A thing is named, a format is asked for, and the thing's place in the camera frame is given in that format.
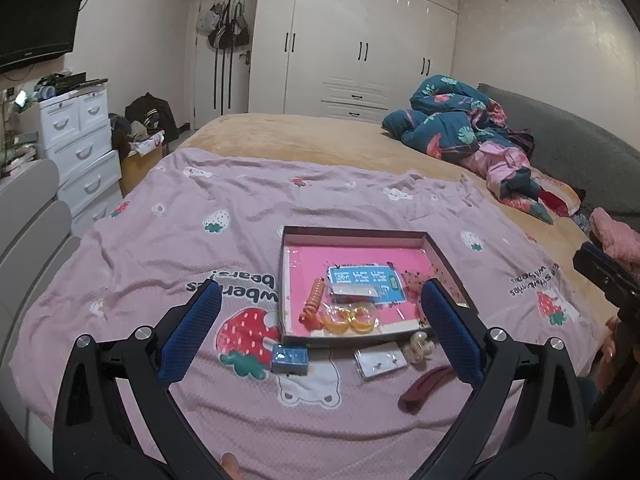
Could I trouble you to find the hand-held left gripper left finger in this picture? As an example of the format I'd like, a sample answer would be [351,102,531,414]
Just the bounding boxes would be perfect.
[52,280,231,480]

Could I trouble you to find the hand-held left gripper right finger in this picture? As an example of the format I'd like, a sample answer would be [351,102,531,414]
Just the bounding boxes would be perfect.
[421,279,598,480]

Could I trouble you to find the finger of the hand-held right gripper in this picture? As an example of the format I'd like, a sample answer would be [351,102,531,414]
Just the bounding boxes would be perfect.
[573,242,640,311]

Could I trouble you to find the polka dot mesh bow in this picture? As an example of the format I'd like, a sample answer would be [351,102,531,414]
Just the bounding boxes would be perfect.
[400,267,436,321]

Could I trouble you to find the white card packet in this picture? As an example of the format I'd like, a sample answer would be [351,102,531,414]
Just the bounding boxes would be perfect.
[327,277,383,306]

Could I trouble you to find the bag of yellow rings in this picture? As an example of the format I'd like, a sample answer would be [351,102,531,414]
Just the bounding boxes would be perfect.
[317,300,383,336]

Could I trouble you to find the orange spiral hair tie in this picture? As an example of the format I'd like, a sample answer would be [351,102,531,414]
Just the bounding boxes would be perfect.
[298,279,327,330]

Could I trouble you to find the shallow cardboard box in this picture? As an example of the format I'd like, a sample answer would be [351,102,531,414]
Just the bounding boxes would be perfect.
[277,225,478,348]

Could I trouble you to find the person's right hand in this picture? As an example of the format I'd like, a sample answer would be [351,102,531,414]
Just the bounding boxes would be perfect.
[602,316,623,361]

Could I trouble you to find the cream hair claw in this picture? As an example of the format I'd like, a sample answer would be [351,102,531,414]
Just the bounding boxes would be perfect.
[404,329,435,363]

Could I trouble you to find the pink fluffy cloth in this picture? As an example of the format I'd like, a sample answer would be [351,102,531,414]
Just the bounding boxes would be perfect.
[590,207,640,266]

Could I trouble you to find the dark red hair clip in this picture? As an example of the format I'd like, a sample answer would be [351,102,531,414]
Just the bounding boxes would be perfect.
[398,364,458,413]

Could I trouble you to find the earring card packet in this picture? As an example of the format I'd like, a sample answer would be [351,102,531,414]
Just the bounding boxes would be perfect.
[352,344,408,380]

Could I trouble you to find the pink strawberry print blanket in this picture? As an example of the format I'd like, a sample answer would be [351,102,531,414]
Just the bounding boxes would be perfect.
[12,147,603,480]

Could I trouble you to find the small blue box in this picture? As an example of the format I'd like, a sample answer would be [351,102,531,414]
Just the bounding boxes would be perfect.
[270,344,310,376]

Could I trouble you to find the grey padded headboard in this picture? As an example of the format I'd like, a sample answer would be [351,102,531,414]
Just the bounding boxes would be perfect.
[477,82,640,221]

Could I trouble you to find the pink floral pajamas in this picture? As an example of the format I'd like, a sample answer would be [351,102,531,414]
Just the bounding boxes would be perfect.
[460,140,583,226]

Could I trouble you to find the cardboard box with clothes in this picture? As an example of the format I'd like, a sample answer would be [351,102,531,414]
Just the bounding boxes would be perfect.
[110,115,166,198]

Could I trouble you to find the grey chair panels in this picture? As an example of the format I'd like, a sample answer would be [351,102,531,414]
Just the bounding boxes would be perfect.
[0,159,81,356]

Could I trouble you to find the white drawer cabinet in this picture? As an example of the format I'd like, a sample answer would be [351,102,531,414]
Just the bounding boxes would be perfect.
[22,80,123,236]

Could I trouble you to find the teal floral quilt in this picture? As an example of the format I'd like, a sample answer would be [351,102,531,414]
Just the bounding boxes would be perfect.
[382,75,536,161]

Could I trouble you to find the black backpack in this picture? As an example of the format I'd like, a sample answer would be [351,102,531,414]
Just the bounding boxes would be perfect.
[125,92,178,143]

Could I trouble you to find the white door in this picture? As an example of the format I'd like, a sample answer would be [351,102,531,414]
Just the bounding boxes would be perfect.
[192,0,261,131]

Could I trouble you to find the cluttered side shelf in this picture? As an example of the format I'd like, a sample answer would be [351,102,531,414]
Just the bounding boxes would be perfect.
[0,85,41,176]

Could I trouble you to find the clutter on drawer cabinet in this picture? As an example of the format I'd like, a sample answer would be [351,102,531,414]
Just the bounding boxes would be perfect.
[32,71,108,98]

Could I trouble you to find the hanging bags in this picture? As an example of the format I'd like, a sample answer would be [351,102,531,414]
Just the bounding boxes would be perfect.
[196,0,251,51]

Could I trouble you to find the white wardrobe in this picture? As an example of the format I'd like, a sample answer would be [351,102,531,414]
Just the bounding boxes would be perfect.
[257,0,461,123]

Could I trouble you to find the black television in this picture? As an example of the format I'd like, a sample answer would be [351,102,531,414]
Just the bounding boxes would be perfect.
[0,0,87,73]

